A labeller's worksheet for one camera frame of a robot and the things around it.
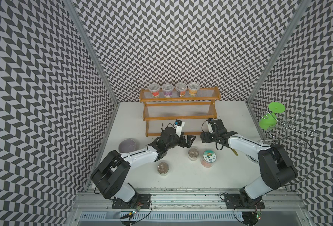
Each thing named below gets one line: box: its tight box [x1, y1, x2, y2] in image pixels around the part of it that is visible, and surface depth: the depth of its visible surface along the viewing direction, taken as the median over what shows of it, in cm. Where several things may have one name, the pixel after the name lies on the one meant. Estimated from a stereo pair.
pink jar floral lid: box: [201, 149, 217, 169], surface depth 82 cm
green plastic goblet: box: [258, 101, 286, 131], surface depth 73 cm
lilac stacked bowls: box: [118, 138, 137, 154], surface depth 90 cm
